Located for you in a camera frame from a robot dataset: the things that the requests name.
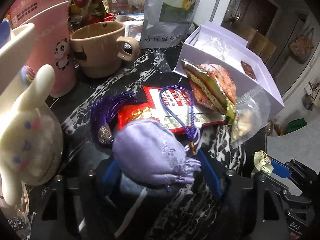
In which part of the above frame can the brown ceramic mug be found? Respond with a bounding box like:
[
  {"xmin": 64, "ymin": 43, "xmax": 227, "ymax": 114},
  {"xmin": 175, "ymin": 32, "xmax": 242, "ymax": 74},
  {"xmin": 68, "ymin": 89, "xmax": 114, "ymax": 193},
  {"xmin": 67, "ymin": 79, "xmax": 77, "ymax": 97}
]
[{"xmin": 70, "ymin": 21, "xmax": 140, "ymax": 78}]

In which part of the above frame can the silver green standing pouch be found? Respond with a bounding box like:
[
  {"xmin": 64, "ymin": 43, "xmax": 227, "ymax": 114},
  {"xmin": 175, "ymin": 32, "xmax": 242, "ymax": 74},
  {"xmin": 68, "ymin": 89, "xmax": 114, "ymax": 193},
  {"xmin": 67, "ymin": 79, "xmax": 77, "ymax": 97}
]
[{"xmin": 140, "ymin": 0, "xmax": 200, "ymax": 49}]

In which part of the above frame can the small brown candy packet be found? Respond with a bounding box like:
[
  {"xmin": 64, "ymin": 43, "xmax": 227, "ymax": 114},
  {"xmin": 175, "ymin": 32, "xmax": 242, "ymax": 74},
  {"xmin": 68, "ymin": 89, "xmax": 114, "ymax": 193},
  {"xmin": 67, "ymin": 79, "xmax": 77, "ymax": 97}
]
[{"xmin": 240, "ymin": 61, "xmax": 257, "ymax": 80}]

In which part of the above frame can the purple silk pouch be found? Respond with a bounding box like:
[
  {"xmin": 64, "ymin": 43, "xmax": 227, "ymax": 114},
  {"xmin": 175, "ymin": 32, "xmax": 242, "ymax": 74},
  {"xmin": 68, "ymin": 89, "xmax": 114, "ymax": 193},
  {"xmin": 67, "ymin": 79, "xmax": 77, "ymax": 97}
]
[{"xmin": 112, "ymin": 119, "xmax": 201, "ymax": 187}]

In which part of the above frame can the white bunny figurine jar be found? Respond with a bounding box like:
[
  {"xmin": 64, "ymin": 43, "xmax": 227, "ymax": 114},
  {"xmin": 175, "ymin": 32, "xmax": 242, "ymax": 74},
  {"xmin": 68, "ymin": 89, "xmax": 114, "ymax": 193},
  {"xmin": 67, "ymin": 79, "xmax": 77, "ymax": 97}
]
[{"xmin": 1, "ymin": 64, "xmax": 63, "ymax": 206}]

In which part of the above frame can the clear zip bag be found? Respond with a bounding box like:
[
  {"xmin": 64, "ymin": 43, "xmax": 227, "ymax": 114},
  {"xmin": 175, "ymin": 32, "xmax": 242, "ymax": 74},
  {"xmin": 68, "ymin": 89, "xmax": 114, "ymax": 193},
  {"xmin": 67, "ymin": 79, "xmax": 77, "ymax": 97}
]
[{"xmin": 231, "ymin": 85, "xmax": 271, "ymax": 148}]

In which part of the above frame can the small green candy wrapper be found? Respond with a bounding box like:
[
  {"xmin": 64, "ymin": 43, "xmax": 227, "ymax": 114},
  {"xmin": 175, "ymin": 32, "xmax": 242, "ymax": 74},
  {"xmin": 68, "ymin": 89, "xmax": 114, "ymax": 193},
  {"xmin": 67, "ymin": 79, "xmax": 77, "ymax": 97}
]
[{"xmin": 251, "ymin": 150, "xmax": 274, "ymax": 177}]

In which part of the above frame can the red flat packet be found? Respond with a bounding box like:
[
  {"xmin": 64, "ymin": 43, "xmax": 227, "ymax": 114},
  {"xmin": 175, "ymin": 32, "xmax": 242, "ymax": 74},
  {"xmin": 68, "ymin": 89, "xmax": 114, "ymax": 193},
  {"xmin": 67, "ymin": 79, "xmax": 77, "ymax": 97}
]
[{"xmin": 118, "ymin": 86, "xmax": 226, "ymax": 134}]

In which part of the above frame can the pink panda cup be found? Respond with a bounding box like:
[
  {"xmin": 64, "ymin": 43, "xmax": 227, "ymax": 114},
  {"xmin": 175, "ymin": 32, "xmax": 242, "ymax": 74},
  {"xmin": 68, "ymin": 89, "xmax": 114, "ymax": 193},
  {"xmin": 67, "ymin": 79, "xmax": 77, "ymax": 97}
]
[{"xmin": 7, "ymin": 0, "xmax": 76, "ymax": 98}]

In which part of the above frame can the orange foil snack packet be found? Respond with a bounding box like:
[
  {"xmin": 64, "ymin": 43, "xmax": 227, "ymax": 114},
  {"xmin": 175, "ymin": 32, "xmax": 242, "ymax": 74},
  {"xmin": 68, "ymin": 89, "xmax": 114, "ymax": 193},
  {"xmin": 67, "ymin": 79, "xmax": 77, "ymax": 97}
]
[{"xmin": 181, "ymin": 59, "xmax": 237, "ymax": 125}]

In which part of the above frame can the lavender gift box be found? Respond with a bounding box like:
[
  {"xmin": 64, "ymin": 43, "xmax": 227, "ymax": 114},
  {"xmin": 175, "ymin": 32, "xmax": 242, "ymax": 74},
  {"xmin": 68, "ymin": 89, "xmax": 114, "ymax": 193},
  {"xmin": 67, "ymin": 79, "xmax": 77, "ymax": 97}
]
[{"xmin": 174, "ymin": 22, "xmax": 285, "ymax": 119}]

